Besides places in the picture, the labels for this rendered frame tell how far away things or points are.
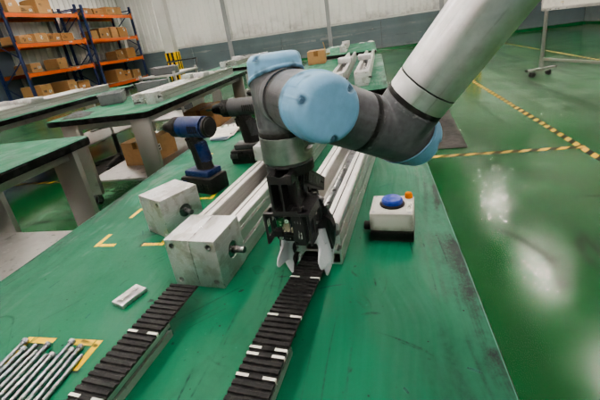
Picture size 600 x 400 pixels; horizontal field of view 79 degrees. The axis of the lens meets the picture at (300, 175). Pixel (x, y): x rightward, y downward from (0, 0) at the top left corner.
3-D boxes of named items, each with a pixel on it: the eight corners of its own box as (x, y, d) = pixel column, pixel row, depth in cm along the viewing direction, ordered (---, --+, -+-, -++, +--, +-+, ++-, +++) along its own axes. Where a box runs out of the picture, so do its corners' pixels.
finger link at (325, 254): (319, 293, 58) (298, 244, 56) (327, 270, 63) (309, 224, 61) (337, 290, 57) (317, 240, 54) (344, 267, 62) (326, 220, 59)
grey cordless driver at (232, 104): (268, 162, 123) (255, 97, 115) (213, 166, 127) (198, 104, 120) (273, 154, 130) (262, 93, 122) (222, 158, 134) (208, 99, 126)
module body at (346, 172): (343, 264, 65) (337, 222, 62) (290, 261, 68) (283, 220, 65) (383, 134, 135) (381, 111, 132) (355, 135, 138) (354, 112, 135)
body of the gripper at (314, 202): (267, 247, 55) (252, 174, 51) (285, 220, 63) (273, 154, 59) (315, 250, 53) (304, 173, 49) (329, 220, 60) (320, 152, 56)
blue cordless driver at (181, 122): (216, 195, 102) (197, 120, 94) (167, 190, 112) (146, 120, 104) (233, 185, 108) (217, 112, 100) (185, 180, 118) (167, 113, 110)
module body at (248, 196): (246, 258, 71) (237, 220, 68) (203, 255, 74) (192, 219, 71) (332, 136, 141) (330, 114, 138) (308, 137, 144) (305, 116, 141)
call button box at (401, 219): (413, 242, 68) (413, 212, 66) (362, 240, 71) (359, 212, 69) (414, 220, 75) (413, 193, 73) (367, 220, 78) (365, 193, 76)
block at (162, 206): (176, 242, 81) (164, 204, 78) (149, 230, 88) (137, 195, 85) (212, 221, 88) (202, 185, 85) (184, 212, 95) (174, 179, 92)
